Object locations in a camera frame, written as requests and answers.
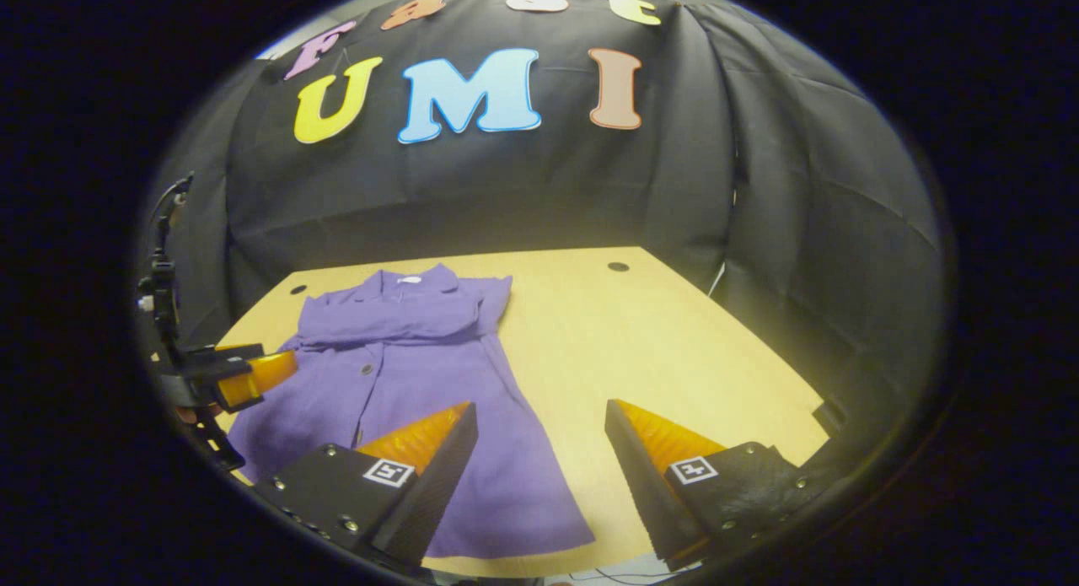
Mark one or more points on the purple button shirt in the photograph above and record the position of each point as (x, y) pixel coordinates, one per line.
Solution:
(405, 358)

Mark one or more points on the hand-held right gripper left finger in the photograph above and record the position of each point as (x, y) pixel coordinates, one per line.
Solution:
(434, 485)

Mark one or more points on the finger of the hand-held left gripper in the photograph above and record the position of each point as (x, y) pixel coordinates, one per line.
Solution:
(253, 375)

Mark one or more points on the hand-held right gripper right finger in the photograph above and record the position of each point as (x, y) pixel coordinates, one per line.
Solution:
(645, 493)

